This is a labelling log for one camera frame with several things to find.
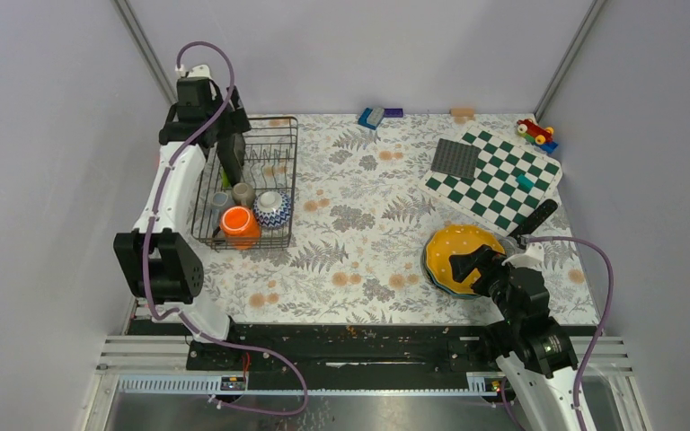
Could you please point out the green white checkerboard mat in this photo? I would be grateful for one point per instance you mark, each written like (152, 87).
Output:
(492, 198)

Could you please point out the grey lego baseplate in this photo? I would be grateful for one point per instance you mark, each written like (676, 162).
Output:
(455, 159)

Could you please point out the beige small cup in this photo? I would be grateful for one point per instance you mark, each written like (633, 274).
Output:
(243, 194)

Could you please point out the floral table mat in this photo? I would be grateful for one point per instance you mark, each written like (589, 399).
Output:
(360, 224)

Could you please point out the black wire dish rack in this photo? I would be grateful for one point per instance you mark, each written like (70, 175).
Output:
(269, 164)

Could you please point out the colourful toy car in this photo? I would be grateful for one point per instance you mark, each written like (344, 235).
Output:
(536, 135)

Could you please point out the blue dotted plate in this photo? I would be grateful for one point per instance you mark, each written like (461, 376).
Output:
(428, 275)

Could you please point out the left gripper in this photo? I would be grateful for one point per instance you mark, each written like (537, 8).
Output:
(234, 120)

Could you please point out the yellow dotted plate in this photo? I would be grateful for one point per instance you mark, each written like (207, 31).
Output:
(456, 239)

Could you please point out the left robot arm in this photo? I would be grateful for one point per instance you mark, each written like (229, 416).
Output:
(157, 262)

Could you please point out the black square plate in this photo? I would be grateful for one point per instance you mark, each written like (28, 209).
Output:
(231, 153)

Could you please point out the orange cup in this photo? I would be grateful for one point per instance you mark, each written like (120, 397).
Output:
(240, 227)

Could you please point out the blue grey lego brick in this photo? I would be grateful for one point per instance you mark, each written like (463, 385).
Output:
(371, 118)

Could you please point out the grey cup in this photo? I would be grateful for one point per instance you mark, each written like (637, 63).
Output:
(219, 202)

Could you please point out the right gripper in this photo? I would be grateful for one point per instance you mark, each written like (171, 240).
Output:
(484, 259)

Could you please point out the blue white patterned bowl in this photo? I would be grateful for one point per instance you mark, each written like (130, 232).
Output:
(272, 209)

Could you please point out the teal small block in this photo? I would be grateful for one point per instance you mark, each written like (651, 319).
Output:
(524, 183)

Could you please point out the purple lego brick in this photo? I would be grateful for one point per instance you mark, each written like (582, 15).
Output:
(393, 113)

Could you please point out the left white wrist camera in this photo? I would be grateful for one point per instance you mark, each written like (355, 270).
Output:
(199, 71)

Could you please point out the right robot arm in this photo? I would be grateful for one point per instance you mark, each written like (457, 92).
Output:
(528, 345)

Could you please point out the tan wooden block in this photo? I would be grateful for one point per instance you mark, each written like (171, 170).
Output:
(463, 112)

